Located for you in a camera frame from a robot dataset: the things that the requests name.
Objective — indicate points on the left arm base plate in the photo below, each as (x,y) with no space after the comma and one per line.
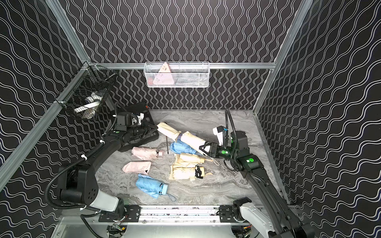
(130,213)

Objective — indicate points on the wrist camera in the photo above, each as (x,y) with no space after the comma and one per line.
(137,119)
(222,135)

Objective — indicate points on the pink sleeved umbrella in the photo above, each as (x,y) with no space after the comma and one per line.
(145,153)

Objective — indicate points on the white roll in basket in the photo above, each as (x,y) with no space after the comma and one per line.
(88,110)

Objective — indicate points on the cream sleeved umbrella front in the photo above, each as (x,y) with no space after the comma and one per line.
(185,160)

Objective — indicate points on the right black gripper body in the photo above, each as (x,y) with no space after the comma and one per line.
(224,152)

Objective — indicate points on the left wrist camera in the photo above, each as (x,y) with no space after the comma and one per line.
(137,119)

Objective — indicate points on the light blue sleeve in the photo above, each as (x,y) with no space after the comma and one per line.
(179,147)

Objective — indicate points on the aluminium front rail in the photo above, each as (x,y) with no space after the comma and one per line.
(193,215)

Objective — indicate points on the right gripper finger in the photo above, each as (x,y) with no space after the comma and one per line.
(208,145)
(210,153)

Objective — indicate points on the pink triangle card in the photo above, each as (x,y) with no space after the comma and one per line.
(164,77)

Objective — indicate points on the pink umbrella sleeve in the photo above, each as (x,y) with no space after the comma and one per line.
(140,167)

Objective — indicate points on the beige back umbrella sleeve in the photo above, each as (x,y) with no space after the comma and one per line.
(168,131)

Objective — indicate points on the light blue umbrella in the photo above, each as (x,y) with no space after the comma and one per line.
(153,187)

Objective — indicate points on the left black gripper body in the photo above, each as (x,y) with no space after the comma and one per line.
(142,131)

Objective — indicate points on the orange handled screwdriver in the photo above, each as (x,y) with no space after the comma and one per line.
(167,145)

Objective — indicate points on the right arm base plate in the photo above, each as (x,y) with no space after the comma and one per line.
(228,214)

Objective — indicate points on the white wire basket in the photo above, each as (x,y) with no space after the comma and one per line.
(186,74)

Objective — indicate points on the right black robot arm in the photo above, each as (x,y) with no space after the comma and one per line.
(280,221)

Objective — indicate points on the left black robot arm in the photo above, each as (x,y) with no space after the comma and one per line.
(75,185)

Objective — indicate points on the beige umbrella with wooden handle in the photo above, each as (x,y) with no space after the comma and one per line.
(191,173)

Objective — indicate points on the black wire basket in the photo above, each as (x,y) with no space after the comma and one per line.
(96,79)

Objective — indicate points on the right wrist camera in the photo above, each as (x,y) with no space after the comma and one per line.
(222,135)

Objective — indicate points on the black tool case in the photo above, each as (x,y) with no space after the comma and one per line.
(124,122)

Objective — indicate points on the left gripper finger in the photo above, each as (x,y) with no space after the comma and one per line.
(149,135)
(149,127)

